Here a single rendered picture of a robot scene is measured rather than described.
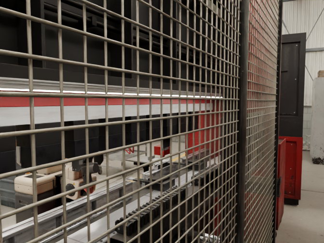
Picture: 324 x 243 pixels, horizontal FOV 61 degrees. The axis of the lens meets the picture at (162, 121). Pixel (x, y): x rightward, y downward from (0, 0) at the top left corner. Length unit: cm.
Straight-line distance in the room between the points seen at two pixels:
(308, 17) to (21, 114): 856
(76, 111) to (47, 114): 14
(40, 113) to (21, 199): 149
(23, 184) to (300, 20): 816
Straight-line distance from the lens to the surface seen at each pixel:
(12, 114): 104
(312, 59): 889
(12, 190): 418
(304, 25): 904
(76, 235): 100
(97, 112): 129
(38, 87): 84
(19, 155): 114
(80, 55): 116
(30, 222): 119
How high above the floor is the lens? 142
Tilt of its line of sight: 4 degrees down
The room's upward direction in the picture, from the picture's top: straight up
